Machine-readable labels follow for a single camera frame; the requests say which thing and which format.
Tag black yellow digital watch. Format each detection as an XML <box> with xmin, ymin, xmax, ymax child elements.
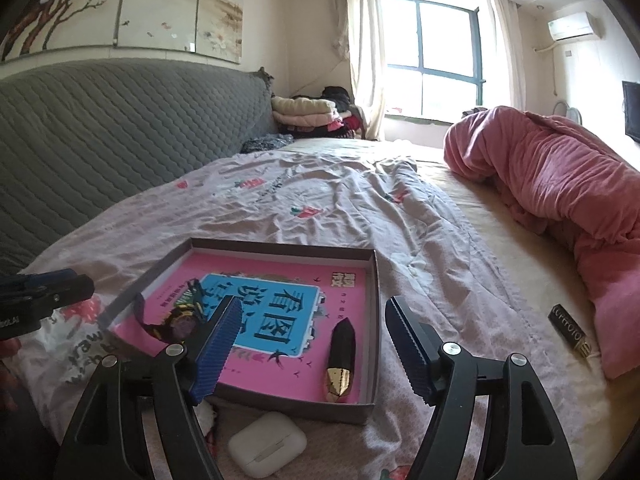
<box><xmin>132</xmin><ymin>278</ymin><xmax>207</xmax><ymax>344</ymax></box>

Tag black and gold lipstick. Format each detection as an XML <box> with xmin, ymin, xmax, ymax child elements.
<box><xmin>326</xmin><ymin>318</ymin><xmax>356</xmax><ymax>402</ymax></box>

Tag white earbuds case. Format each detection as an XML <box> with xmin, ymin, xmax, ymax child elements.
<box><xmin>228</xmin><ymin>412</ymin><xmax>307</xmax><ymax>479</ymax></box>

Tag pink and blue book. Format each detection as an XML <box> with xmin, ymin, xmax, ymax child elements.
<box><xmin>112</xmin><ymin>249</ymin><xmax>371</xmax><ymax>404</ymax></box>

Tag grey cardboard box tray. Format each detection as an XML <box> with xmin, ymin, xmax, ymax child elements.
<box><xmin>99</xmin><ymin>238</ymin><xmax>381</xmax><ymax>425</ymax></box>

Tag grey quilted headboard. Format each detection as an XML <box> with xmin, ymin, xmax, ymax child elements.
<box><xmin>1</xmin><ymin>58</ymin><xmax>277</xmax><ymax>275</ymax></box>

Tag black gold lipstick box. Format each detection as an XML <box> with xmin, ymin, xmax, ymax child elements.
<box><xmin>548</xmin><ymin>304</ymin><xmax>591</xmax><ymax>359</ymax></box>

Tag pink floral bed sheet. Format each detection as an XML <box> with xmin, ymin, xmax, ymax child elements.
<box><xmin>8</xmin><ymin>136</ymin><xmax>616</xmax><ymax>480</ymax></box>

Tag pink rolled blanket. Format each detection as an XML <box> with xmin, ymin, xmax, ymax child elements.
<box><xmin>444</xmin><ymin>106</ymin><xmax>639</xmax><ymax>379</ymax></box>

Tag folded clothes pile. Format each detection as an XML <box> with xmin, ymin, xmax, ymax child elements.
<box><xmin>271</xmin><ymin>86</ymin><xmax>367</xmax><ymax>140</ymax></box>

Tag blue framed window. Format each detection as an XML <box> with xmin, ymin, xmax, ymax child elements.
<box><xmin>383</xmin><ymin>0</ymin><xmax>485</xmax><ymax>122</ymax></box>

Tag cream curtain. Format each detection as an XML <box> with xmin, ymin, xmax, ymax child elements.
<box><xmin>333</xmin><ymin>0</ymin><xmax>386</xmax><ymax>141</ymax></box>

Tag black television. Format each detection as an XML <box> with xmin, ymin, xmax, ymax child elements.
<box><xmin>622</xmin><ymin>81</ymin><xmax>640</xmax><ymax>143</ymax></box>

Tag white air conditioner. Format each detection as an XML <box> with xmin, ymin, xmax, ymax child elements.
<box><xmin>548</xmin><ymin>11</ymin><xmax>601</xmax><ymax>42</ymax></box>

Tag floral wall painting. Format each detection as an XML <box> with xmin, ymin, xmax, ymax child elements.
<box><xmin>1</xmin><ymin>0</ymin><xmax>243</xmax><ymax>63</ymax></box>

